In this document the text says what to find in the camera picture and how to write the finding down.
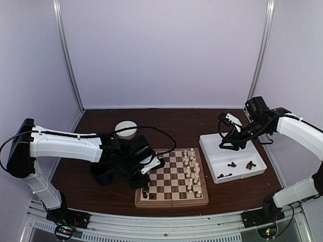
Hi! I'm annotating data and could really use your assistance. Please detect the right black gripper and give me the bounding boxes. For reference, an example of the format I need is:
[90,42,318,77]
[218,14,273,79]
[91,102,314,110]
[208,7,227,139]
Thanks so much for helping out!
[220,119,271,151]

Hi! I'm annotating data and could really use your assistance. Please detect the white plastic compartment tray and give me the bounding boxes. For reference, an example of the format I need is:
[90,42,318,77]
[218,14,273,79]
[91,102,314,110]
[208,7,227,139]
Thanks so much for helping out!
[199,134,267,184]

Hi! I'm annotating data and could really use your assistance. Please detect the wooden chess board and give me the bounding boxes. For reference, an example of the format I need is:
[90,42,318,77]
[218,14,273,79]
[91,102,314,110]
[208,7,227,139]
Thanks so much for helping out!
[135,148,209,208]

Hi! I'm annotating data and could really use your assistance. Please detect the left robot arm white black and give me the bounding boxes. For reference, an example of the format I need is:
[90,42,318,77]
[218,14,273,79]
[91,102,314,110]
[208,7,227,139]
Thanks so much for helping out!
[2,118,162,224]

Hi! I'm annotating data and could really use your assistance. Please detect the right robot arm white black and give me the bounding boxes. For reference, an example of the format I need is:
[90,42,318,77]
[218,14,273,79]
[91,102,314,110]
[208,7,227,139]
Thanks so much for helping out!
[218,96,322,223]

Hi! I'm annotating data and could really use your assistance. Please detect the pile of brown chess pieces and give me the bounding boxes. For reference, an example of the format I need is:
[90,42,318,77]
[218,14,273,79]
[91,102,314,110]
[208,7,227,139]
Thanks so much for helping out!
[227,161,256,170]

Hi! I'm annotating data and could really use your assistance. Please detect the row of white chess pieces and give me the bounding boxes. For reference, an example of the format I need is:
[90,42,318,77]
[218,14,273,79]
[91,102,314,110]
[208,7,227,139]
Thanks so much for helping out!
[182,148,202,199]

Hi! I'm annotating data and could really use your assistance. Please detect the dark blue mug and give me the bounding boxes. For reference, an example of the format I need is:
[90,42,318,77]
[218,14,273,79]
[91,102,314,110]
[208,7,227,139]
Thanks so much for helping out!
[90,163,113,186]

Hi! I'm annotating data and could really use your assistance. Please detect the white ceramic bowl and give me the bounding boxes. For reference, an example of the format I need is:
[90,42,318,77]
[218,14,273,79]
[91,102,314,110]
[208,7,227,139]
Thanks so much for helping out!
[115,120,137,140]

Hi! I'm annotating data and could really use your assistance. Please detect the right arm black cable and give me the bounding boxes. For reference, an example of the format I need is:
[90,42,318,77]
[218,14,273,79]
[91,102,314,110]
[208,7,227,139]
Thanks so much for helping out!
[217,113,275,146]

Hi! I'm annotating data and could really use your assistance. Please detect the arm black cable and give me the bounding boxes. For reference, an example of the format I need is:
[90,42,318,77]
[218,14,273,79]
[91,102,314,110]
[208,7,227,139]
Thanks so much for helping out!
[217,113,275,146]
[0,125,177,172]

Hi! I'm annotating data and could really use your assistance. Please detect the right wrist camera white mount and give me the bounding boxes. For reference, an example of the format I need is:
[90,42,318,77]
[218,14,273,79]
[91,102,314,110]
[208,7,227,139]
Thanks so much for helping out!
[218,113,242,127]

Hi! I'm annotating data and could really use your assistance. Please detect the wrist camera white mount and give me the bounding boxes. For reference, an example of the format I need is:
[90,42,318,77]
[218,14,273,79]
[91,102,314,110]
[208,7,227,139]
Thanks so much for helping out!
[218,113,242,127]
[139,156,165,174]

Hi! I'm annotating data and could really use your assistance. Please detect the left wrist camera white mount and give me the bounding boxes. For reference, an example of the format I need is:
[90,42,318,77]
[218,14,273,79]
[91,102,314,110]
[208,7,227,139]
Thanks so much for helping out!
[139,156,165,174]

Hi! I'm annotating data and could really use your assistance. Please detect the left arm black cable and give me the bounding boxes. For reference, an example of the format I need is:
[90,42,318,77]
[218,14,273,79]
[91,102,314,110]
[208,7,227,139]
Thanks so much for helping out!
[0,125,177,172]

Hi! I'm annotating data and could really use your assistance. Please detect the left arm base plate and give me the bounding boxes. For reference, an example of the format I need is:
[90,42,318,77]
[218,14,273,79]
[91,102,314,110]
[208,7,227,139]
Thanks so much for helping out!
[46,209,90,229]

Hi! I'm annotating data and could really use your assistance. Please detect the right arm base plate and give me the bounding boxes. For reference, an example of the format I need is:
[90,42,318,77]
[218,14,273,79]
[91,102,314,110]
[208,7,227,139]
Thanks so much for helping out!
[241,209,285,228]

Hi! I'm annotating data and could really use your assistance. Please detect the right aluminium frame post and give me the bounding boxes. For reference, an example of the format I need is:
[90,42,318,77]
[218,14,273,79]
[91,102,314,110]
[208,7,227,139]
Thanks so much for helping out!
[247,0,275,100]

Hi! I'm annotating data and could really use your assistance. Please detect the aluminium frame post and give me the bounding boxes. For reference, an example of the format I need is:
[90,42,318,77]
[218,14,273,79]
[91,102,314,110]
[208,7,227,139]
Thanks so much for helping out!
[247,0,275,100]
[52,0,85,112]

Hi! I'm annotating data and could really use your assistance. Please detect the left aluminium frame post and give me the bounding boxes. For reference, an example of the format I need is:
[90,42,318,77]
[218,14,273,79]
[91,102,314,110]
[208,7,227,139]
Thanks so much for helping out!
[52,0,85,112]

